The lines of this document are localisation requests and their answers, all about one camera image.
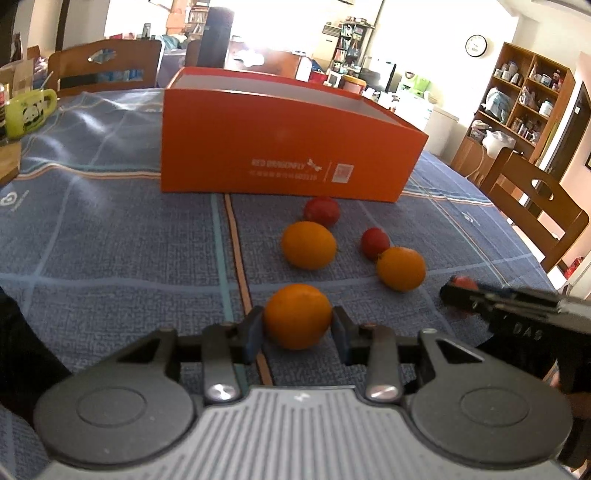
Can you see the wooden cutting board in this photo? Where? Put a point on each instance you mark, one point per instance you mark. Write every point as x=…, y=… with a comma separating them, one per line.
x=9, y=161

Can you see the metal spoon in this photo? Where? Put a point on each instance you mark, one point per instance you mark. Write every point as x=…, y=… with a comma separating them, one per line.
x=47, y=81

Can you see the wooden chair with oval cutout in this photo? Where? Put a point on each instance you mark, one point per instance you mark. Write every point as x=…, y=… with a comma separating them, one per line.
x=69, y=64

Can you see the green panda mug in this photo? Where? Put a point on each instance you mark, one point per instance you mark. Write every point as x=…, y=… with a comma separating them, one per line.
x=27, y=115

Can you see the wooden display shelf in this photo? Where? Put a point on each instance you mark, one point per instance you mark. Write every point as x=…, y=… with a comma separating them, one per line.
x=466, y=154

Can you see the orange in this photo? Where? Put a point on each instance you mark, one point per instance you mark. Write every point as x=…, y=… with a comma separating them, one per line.
x=400, y=269
x=308, y=244
x=298, y=318

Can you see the white standing air conditioner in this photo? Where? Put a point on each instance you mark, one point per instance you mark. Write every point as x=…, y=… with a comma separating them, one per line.
x=330, y=46

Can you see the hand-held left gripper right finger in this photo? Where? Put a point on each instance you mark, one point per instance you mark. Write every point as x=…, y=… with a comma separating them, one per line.
x=341, y=334

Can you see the blue patterned tablecloth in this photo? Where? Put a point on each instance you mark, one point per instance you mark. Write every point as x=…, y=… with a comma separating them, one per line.
x=115, y=240

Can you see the black thermos bottle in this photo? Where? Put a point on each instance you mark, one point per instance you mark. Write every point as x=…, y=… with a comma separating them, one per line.
x=217, y=37

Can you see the white plastic jug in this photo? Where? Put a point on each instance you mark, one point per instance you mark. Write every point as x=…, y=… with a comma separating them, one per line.
x=497, y=143

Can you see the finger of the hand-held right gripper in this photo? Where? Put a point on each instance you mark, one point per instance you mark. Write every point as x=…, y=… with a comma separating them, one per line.
x=466, y=300

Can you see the yellow lidded container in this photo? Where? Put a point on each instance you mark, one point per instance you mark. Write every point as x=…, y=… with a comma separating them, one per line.
x=354, y=85

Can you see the wooden bookshelf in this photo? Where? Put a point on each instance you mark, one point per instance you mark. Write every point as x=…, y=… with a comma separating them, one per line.
x=198, y=16

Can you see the round wall clock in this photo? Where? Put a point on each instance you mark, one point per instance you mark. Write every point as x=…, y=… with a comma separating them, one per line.
x=476, y=46

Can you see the orange cardboard box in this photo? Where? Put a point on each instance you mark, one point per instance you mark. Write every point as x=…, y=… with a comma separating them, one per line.
x=277, y=138

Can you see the dark bookshelf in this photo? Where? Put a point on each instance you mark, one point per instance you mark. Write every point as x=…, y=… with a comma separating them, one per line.
x=355, y=44

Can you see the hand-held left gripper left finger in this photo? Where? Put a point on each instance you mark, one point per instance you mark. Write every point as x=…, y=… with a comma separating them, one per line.
x=254, y=334

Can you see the glass bottle with black cap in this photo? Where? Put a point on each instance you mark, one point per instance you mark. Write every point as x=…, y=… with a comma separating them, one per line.
x=2, y=110

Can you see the small red tomato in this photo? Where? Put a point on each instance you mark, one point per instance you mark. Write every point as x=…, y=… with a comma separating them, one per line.
x=374, y=242

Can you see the white appliance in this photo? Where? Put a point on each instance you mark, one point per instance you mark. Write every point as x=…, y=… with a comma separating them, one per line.
x=438, y=129

